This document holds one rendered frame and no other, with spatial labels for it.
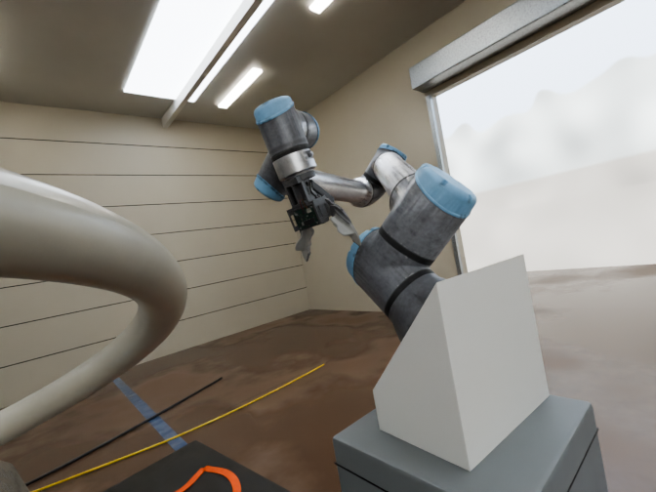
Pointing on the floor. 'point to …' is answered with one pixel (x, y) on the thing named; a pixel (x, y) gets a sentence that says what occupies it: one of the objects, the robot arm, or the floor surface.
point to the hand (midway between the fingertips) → (334, 253)
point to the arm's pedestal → (542, 455)
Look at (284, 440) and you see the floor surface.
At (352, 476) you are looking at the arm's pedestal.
